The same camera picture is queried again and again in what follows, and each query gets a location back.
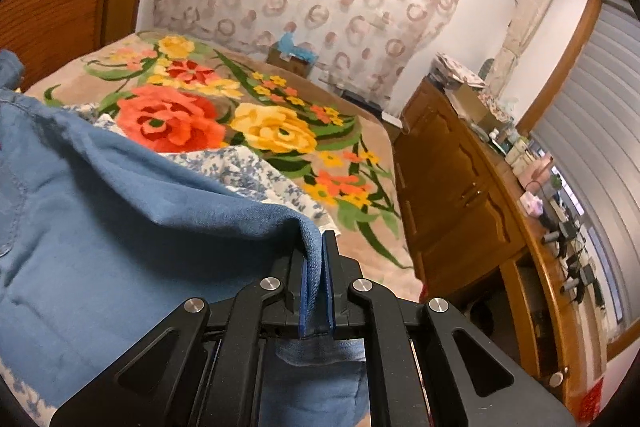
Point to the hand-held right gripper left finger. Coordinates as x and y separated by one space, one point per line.
305 302

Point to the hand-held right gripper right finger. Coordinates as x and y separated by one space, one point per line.
329 287

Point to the blue denim pants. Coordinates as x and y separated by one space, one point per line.
125 232

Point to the white sheet with blue flowers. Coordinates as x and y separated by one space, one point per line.
260 177

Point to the wooden cabinet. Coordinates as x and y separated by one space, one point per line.
450 187

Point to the small pink box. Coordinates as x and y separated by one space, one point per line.
531 203

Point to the small cardboard box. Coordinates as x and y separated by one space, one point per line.
292 66

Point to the open cardboard box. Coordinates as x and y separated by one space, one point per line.
465 104

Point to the pink container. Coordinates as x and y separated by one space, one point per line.
537 172

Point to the blue cloth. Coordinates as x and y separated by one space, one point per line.
297 49

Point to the patterned flat box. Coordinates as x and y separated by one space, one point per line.
457 69

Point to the red paper sign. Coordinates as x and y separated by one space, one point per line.
591 402

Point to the grey window blind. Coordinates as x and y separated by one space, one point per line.
600 107

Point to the cream curtain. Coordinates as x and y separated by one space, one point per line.
525 17

